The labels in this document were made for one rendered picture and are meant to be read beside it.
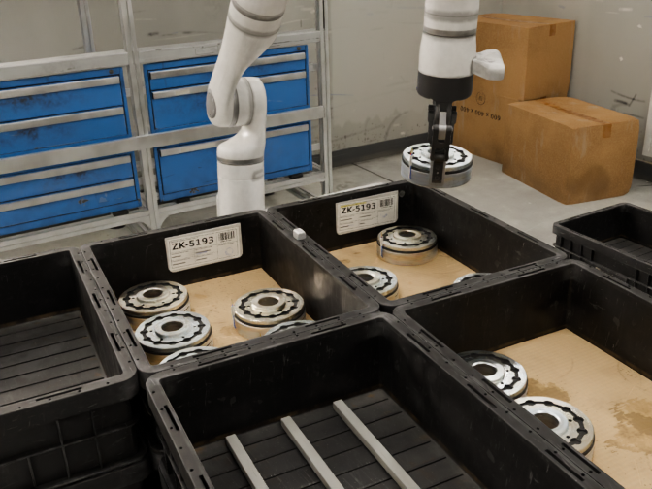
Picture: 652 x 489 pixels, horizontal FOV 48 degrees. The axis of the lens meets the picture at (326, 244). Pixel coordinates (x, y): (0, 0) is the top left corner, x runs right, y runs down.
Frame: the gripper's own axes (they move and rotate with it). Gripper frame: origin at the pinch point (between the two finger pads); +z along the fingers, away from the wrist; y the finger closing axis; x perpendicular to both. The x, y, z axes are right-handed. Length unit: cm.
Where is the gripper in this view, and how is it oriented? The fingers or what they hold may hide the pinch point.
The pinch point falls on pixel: (437, 167)
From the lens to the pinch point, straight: 108.3
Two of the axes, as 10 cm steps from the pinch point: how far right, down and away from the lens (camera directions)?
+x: 9.9, 0.7, -1.1
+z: -0.1, 8.8, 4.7
